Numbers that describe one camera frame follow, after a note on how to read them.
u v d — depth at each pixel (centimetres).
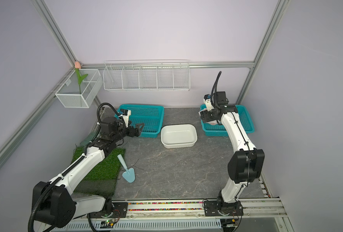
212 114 72
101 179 83
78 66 89
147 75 99
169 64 94
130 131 72
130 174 86
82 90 89
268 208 76
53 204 40
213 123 79
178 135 102
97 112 59
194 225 158
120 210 74
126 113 71
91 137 104
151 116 112
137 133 74
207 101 77
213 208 74
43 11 70
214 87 74
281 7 70
